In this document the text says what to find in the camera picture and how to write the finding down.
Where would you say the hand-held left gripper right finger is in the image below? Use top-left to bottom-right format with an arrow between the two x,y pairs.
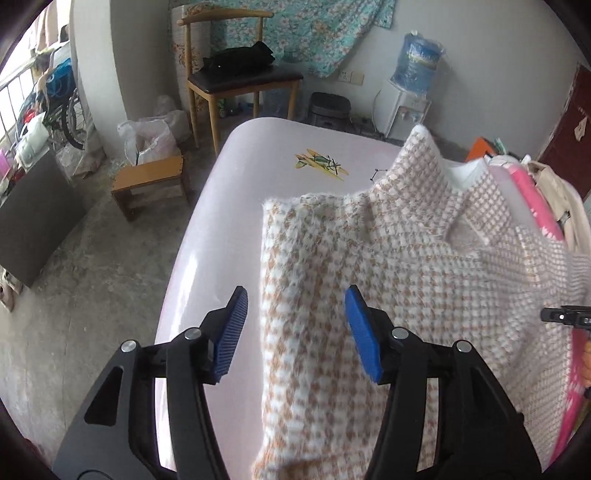
344,285 -> 543,480

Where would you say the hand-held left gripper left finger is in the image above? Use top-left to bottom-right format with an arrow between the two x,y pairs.
53,285 -> 250,480

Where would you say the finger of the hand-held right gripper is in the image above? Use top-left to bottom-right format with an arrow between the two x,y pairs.
539,305 -> 591,325

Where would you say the beige white checked knit sweater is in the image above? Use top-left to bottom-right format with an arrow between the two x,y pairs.
252,124 -> 591,480

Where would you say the beige clothes pile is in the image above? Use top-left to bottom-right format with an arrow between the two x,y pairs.
526,159 -> 591,254

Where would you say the pink floral blanket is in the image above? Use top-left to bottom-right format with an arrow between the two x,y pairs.
487,157 -> 591,467

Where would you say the dark red door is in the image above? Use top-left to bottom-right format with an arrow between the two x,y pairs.
538,65 -> 591,195

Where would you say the small wooden stool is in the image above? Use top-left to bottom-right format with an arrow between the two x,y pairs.
111,155 -> 190,222

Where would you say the orange object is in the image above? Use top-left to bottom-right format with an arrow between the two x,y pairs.
465,137 -> 497,162

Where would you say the white plastic bag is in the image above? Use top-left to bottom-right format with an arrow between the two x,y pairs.
117,117 -> 181,167

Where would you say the dark grey board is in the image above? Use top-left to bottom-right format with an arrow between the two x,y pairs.
0,150 -> 86,288

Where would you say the white water dispenser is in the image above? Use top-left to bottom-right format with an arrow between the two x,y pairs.
374,78 -> 432,139

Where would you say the black trash bin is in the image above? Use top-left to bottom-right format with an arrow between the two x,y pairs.
307,91 -> 352,127

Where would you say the wooden chair with dark seat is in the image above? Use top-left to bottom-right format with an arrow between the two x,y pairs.
178,10 -> 305,158

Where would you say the black bag on chair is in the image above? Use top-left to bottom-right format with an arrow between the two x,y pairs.
203,41 -> 276,72

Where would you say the white plastic canister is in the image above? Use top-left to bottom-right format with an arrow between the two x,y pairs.
18,115 -> 49,158

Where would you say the wheelchair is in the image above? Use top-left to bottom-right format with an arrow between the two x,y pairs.
18,46 -> 93,151

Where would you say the white floral mattress panel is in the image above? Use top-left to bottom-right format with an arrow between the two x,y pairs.
170,4 -> 213,97

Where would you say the metal window railing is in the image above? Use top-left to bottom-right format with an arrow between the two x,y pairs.
0,51 -> 42,153

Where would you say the teal floral wall cloth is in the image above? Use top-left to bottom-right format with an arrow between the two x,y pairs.
210,0 -> 398,78

